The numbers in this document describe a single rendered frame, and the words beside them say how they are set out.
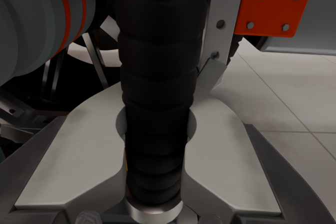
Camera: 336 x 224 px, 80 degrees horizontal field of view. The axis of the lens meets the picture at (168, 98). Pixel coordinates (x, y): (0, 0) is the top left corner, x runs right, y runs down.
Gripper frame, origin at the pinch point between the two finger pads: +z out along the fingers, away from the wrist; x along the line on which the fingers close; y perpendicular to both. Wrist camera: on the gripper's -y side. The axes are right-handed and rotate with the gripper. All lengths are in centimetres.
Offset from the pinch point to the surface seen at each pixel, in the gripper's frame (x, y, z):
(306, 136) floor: 99, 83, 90
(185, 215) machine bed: 12, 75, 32
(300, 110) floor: 112, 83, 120
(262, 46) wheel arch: 22.3, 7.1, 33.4
